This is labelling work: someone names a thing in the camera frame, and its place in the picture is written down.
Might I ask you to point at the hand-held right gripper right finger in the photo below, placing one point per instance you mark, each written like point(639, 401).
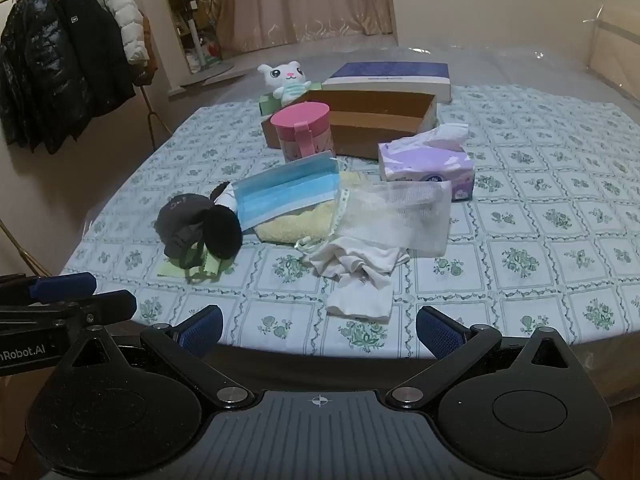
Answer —
point(440, 332)

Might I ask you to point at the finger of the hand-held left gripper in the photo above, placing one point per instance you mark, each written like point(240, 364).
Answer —
point(100, 305)
point(62, 286)

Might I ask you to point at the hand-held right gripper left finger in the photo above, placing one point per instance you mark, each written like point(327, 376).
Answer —
point(201, 331)

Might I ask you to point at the green paper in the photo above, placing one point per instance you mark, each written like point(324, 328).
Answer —
point(170, 270)

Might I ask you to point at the dark brown fuzzy scrunchie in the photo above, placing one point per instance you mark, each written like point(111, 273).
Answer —
point(222, 232)

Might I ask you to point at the gray hat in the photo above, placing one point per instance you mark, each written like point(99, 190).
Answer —
point(182, 215)

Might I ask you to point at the yellow towel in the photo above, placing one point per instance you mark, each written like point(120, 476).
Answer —
point(290, 225)

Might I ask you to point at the blue face mask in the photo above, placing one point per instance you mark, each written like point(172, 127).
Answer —
point(285, 190)

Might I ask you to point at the brown cardboard box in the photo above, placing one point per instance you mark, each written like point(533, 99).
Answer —
point(370, 135)

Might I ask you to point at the white cloth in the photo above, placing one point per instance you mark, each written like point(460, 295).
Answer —
point(360, 290)

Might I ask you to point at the white mesh bag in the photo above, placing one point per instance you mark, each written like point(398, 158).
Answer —
point(400, 215)

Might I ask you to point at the purple tissue pack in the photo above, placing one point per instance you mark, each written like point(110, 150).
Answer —
point(425, 170)

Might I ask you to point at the matte black jacket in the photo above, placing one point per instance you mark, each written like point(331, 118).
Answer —
point(95, 60)

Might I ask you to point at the pink lidded cup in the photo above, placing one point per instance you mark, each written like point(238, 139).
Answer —
point(300, 120)

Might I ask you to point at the green box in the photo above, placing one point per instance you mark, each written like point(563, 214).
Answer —
point(270, 105)

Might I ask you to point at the brown garment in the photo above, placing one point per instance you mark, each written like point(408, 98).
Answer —
point(149, 50)

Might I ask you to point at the blue and white box lid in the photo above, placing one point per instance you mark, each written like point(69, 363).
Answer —
point(390, 72)

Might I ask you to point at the white plush bunny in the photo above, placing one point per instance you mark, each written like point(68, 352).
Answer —
point(285, 77)

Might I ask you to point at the white puffer jacket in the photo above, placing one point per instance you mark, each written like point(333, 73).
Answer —
point(127, 15)

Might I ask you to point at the cluttered shelf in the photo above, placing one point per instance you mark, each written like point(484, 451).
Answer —
point(185, 5)

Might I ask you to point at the beige curtain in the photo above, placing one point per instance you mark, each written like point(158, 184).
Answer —
point(310, 0)

